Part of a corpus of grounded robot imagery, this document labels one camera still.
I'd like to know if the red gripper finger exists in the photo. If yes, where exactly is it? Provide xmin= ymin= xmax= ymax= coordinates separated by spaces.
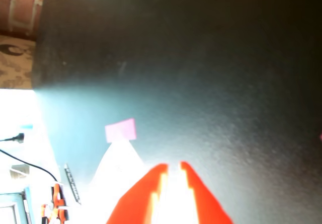
xmin=105 ymin=163 xmax=169 ymax=224
xmin=180 ymin=161 xmax=234 ymax=224

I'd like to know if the white numbered grid paper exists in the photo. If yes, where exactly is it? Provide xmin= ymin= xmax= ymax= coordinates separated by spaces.
xmin=85 ymin=139 xmax=197 ymax=224

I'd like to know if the black toothed plastic strip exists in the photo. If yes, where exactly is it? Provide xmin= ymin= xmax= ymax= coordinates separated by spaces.
xmin=63 ymin=163 xmax=82 ymax=206

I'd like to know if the grey rectangular block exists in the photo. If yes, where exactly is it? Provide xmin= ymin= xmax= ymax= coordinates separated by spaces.
xmin=10 ymin=165 xmax=30 ymax=177

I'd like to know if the black power plug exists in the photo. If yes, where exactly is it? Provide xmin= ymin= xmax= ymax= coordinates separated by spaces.
xmin=0 ymin=132 xmax=25 ymax=143

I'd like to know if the patterned counter front panel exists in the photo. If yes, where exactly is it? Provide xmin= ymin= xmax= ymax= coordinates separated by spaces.
xmin=0 ymin=34 xmax=36 ymax=89

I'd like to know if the black power cord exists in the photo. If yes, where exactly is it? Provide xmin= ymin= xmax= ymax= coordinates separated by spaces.
xmin=0 ymin=148 xmax=58 ymax=183

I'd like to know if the window frame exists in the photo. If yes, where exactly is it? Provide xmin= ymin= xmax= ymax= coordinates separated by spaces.
xmin=0 ymin=187 xmax=33 ymax=224

